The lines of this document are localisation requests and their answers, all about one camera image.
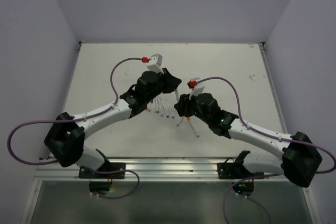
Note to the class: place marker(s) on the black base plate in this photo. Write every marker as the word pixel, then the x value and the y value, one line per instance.
pixel 230 169
pixel 107 171

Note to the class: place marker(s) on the dark green marker pen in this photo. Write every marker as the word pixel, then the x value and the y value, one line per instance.
pixel 158 107

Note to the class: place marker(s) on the yellow marker pen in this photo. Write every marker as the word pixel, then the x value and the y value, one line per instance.
pixel 156 107

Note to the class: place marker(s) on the dark purple marker pen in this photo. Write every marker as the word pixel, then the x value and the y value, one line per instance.
pixel 165 109

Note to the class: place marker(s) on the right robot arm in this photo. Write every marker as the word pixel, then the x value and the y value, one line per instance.
pixel 293 156

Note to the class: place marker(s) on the light blue marker pen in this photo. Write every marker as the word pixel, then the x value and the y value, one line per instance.
pixel 160 107

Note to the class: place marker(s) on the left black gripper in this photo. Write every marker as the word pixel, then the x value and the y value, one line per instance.
pixel 171 82

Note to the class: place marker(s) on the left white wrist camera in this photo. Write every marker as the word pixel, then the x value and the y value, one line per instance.
pixel 154 63

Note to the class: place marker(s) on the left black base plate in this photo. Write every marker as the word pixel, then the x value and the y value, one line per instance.
pixel 107 171

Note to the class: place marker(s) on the magenta marker pen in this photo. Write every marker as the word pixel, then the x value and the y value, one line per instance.
pixel 170 109

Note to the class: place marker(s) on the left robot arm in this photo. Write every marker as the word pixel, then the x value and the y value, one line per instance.
pixel 66 138

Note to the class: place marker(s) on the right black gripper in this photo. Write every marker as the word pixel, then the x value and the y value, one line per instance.
pixel 184 104

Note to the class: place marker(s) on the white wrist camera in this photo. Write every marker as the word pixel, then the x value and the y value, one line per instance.
pixel 154 63
pixel 196 87

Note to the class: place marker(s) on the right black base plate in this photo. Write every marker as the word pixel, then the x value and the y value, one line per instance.
pixel 230 169

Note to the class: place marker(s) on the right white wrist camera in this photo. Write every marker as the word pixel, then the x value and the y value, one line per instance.
pixel 196 87

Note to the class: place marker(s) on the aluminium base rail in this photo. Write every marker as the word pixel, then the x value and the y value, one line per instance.
pixel 147 169

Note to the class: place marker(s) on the dark orange marker pen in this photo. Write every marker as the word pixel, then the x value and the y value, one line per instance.
pixel 193 127

